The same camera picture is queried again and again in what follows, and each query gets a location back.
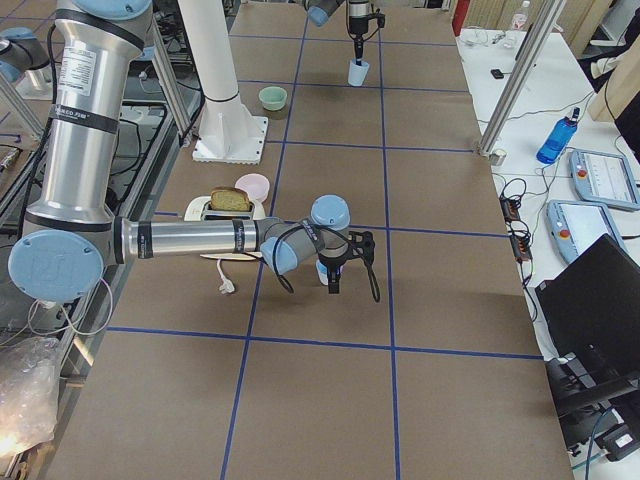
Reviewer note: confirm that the black power strip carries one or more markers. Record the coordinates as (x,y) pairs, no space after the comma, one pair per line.
(518,231)

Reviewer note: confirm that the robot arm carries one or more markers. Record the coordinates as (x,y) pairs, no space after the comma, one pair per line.
(320,11)
(70,235)

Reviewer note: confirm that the blue water bottle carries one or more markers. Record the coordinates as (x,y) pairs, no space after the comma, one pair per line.
(559,138)

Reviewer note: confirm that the pink bowl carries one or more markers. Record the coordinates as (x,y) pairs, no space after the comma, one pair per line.
(255,185)

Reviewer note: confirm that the aluminium frame post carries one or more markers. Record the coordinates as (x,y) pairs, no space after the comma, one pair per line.
(529,53)

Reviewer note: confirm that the light blue cup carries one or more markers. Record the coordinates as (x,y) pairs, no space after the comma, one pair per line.
(358,70)
(322,273)

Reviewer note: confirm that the toaster white plug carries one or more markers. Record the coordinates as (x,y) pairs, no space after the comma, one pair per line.
(226,286)

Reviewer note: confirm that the teach pendant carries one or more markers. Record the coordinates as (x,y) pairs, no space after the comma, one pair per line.
(604,177)
(576,225)

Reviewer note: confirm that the green bowl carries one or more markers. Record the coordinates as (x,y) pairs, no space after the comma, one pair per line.
(273,98)

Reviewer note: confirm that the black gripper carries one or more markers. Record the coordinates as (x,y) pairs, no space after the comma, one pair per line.
(331,262)
(358,25)

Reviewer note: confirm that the teach pendant far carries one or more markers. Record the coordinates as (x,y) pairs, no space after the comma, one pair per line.
(604,177)

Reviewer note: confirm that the toast slice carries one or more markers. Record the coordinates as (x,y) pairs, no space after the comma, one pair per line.
(229,199)

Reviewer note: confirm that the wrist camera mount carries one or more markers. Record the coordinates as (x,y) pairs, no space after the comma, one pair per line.
(362,245)

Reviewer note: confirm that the clear plastic bag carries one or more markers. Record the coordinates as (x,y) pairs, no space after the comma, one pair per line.
(30,374)

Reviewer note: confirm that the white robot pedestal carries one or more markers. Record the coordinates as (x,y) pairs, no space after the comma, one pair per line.
(227,132)

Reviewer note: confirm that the teach pendant near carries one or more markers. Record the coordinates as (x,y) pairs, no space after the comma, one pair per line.
(576,225)

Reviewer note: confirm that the black laptop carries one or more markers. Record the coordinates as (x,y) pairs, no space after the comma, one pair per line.
(592,312)

